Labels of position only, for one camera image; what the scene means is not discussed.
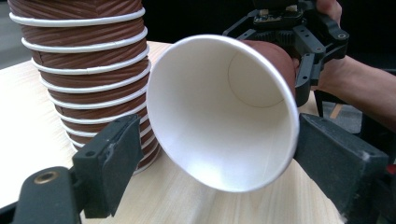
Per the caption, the black metal stand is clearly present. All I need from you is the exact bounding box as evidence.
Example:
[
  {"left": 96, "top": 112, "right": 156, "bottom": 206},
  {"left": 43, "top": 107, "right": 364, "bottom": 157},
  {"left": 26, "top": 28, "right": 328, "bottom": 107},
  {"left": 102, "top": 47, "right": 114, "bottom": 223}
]
[{"left": 313, "top": 89, "right": 325, "bottom": 119}]

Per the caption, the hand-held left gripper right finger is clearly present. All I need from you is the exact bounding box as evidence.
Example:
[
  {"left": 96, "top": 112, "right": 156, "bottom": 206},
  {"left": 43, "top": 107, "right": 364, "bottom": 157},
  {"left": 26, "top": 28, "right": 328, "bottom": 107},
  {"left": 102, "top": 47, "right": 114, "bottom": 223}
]
[{"left": 293, "top": 112, "right": 390, "bottom": 217}]

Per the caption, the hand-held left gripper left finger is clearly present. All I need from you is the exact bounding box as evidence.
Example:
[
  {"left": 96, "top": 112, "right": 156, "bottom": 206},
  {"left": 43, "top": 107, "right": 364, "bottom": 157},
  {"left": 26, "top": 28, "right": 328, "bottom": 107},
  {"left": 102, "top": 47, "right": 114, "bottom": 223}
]
[{"left": 72, "top": 113, "right": 145, "bottom": 219}]

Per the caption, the stack of brown paper cups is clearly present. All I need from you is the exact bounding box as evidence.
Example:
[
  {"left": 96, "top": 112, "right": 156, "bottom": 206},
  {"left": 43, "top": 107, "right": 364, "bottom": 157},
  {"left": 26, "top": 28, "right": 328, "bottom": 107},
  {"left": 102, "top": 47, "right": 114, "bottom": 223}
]
[{"left": 7, "top": 0, "right": 162, "bottom": 175}]

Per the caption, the single brown paper cup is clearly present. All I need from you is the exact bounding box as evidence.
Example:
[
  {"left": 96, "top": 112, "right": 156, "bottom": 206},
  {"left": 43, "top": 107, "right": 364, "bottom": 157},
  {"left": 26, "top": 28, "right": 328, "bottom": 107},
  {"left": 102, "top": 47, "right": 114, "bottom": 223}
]
[{"left": 146, "top": 34, "right": 301, "bottom": 193}]

